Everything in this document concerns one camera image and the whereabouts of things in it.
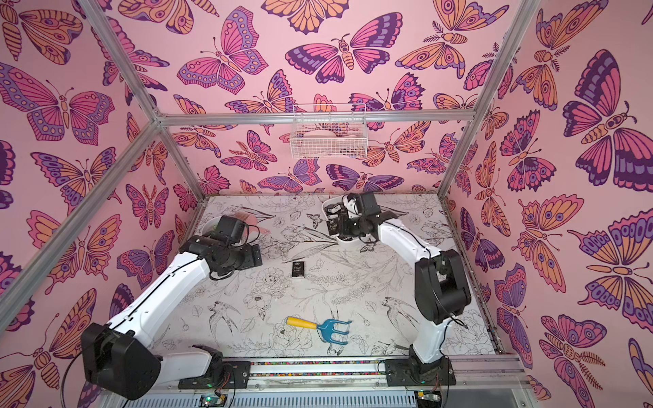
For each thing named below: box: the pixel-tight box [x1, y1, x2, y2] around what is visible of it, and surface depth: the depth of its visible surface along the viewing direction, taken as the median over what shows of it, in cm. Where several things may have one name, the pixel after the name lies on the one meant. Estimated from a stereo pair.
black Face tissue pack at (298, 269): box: [291, 260, 305, 278], surface depth 96 cm
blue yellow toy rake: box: [286, 316, 353, 346], surface depth 84 cm
